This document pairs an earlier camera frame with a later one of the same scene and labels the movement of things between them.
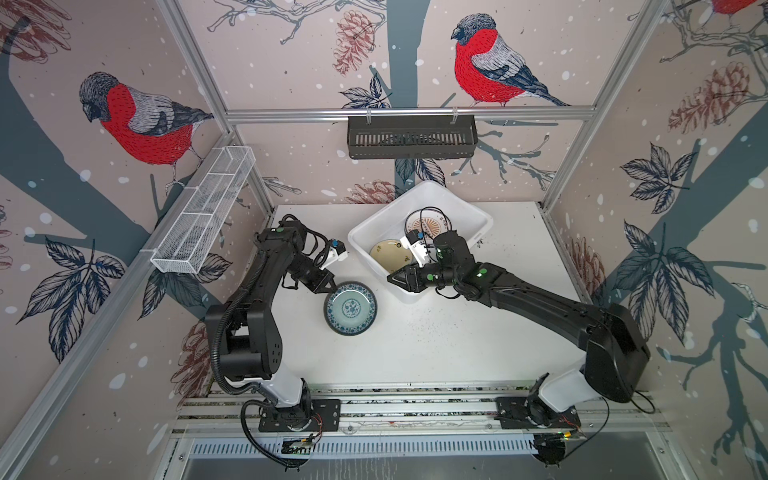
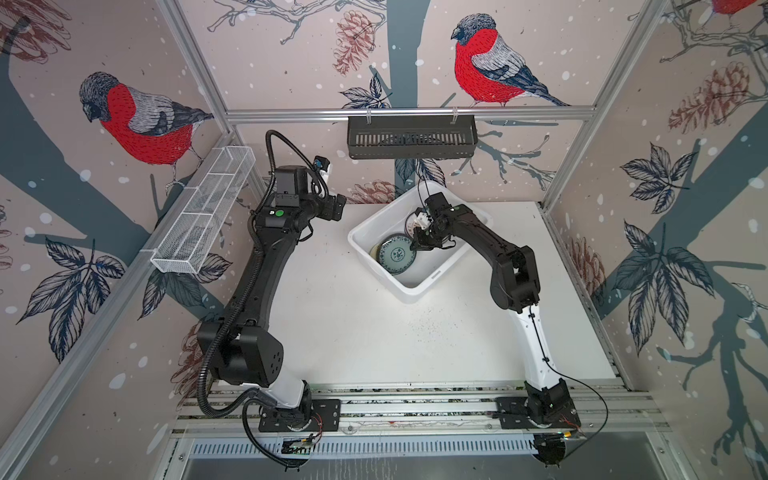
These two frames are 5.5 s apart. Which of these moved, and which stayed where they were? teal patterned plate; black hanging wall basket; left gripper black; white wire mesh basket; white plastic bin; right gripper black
Moved: left gripper black; teal patterned plate; right gripper black
Stayed: white plastic bin; black hanging wall basket; white wire mesh basket
